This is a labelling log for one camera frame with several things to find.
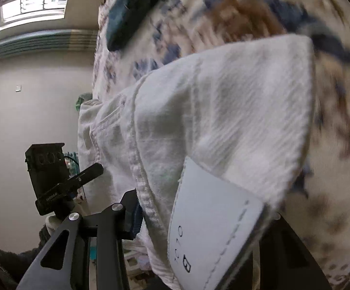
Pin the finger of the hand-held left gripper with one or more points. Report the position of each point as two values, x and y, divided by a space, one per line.
85 175

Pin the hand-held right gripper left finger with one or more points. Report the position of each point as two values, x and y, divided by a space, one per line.
136 217

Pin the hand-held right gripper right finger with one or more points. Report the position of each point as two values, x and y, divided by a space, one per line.
283 256

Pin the white pants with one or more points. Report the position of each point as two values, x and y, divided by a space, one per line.
223 111

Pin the person's left forearm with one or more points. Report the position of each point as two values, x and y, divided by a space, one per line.
14 259

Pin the green and white plastic bag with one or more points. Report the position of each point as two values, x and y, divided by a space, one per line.
82 100

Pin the grey-green striped curtain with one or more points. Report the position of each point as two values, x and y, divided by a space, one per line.
41 43

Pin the folded blue jeans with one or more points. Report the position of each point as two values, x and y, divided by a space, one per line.
129 15

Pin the floral bed blanket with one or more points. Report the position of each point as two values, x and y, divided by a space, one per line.
238 9

